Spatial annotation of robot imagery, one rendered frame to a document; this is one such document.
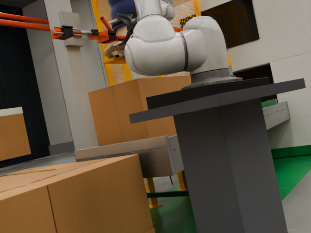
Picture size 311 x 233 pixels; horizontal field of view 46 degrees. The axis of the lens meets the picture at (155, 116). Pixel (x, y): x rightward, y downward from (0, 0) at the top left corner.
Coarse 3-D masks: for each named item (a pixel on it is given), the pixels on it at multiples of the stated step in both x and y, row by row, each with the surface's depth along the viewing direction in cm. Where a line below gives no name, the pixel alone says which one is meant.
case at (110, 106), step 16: (144, 80) 208; (160, 80) 222; (176, 80) 237; (96, 96) 222; (112, 96) 215; (128, 96) 208; (144, 96) 206; (96, 112) 224; (112, 112) 216; (128, 112) 210; (96, 128) 225; (112, 128) 218; (128, 128) 211; (144, 128) 205; (160, 128) 213
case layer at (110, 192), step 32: (96, 160) 202; (128, 160) 185; (0, 192) 148; (32, 192) 137; (64, 192) 149; (96, 192) 164; (128, 192) 181; (0, 224) 125; (32, 224) 135; (64, 224) 147; (96, 224) 160; (128, 224) 177
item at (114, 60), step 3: (114, 57) 230; (117, 57) 232; (120, 57) 235; (123, 57) 239; (105, 60) 233; (108, 60) 232; (111, 60) 230; (114, 60) 230; (117, 60) 232; (120, 60) 234; (123, 60) 237; (105, 63) 234; (108, 63) 237; (111, 63) 239; (114, 63) 242; (117, 63) 244; (120, 63) 247; (123, 63) 249; (126, 63) 252
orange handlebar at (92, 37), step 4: (176, 28) 236; (180, 28) 241; (76, 32) 195; (80, 32) 197; (100, 32) 211; (92, 36) 206; (96, 36) 207; (100, 36) 211; (104, 36) 213; (120, 36) 226; (124, 36) 230; (120, 40) 232
